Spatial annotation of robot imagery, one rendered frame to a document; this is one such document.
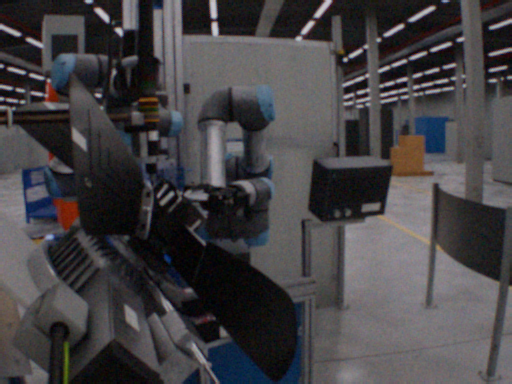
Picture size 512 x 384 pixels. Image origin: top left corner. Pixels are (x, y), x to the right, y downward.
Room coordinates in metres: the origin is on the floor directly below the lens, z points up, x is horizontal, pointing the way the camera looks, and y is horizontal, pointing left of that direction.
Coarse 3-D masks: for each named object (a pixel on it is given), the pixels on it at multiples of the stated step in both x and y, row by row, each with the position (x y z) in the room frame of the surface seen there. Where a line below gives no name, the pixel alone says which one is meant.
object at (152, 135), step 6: (150, 126) 0.84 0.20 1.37; (156, 126) 0.85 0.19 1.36; (150, 132) 0.84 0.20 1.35; (156, 132) 0.85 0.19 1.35; (150, 138) 0.84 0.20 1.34; (156, 138) 0.85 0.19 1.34; (150, 144) 0.84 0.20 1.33; (156, 144) 0.85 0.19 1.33; (150, 150) 0.84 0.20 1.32; (156, 150) 0.85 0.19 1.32; (150, 156) 0.84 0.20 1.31; (156, 162) 0.85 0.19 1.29; (150, 168) 0.84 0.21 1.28; (156, 168) 0.85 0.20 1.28; (150, 174) 0.85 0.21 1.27
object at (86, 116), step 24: (72, 72) 0.53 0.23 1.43; (72, 96) 0.50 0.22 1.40; (72, 120) 0.47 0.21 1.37; (96, 120) 0.54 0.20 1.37; (72, 144) 0.45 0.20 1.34; (96, 144) 0.52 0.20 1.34; (120, 144) 0.61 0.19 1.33; (96, 168) 0.50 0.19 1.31; (120, 168) 0.58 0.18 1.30; (96, 192) 0.49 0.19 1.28; (120, 192) 0.57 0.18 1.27; (96, 216) 0.48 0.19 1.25; (120, 216) 0.57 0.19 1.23
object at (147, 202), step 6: (144, 192) 0.69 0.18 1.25; (144, 198) 0.69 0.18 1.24; (150, 198) 0.71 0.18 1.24; (144, 204) 0.68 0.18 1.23; (150, 204) 0.71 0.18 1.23; (150, 210) 0.71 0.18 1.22; (144, 216) 0.68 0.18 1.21; (144, 222) 0.68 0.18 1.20; (138, 228) 0.66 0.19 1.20; (138, 234) 0.65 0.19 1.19; (144, 234) 0.68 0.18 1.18
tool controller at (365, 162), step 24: (312, 168) 1.41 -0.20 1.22; (336, 168) 1.33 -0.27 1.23; (360, 168) 1.36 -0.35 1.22; (384, 168) 1.39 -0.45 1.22; (312, 192) 1.42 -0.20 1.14; (336, 192) 1.34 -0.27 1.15; (360, 192) 1.37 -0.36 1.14; (384, 192) 1.41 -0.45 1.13; (336, 216) 1.35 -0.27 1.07; (360, 216) 1.41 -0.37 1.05
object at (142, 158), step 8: (136, 120) 0.81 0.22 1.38; (128, 128) 0.82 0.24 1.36; (136, 128) 0.81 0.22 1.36; (144, 128) 0.82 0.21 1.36; (136, 136) 0.82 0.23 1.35; (144, 136) 0.83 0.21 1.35; (136, 144) 0.82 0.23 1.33; (144, 144) 0.83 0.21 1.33; (136, 152) 0.82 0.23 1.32; (144, 152) 0.82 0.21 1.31; (136, 160) 0.83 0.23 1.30; (144, 160) 0.82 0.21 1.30; (152, 160) 0.82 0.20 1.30; (160, 160) 0.83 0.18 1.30
